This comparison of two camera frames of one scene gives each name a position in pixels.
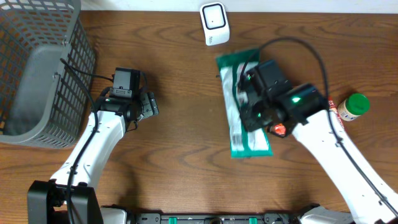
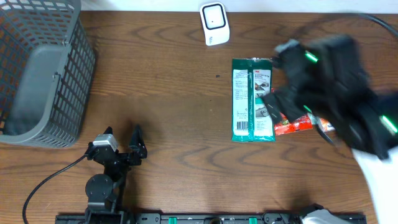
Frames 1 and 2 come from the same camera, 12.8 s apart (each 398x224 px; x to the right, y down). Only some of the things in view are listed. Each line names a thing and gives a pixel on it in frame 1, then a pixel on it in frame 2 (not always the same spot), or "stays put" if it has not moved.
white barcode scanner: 214,22 stays put
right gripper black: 247,111 → 288,94
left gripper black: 150,101 → 141,150
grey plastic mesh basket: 42,102 stays put
